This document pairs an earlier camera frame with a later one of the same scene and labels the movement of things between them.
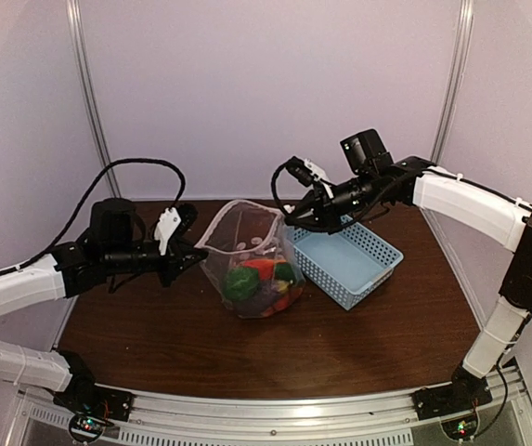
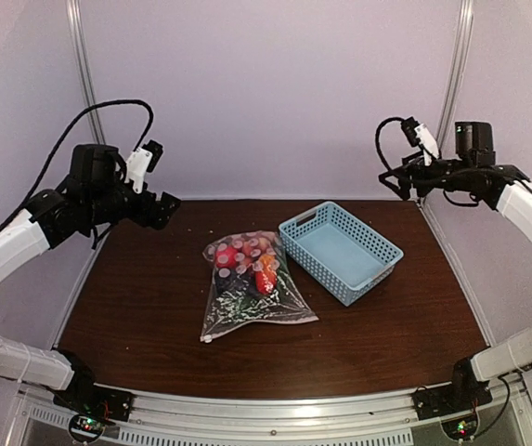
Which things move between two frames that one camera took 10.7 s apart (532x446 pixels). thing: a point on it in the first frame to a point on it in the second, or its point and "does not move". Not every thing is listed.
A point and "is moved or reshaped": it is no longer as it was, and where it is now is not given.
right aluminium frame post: x=462 y=40 does not move
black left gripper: x=175 y=264 to x=161 y=215
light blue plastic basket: x=348 y=265 does not move
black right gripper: x=325 y=214 to x=404 y=173
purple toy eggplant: x=256 y=307 to x=227 y=278
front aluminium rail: x=356 y=420 does not move
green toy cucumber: x=240 y=283 to x=242 y=302
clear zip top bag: x=253 y=255 is moved or reshaped
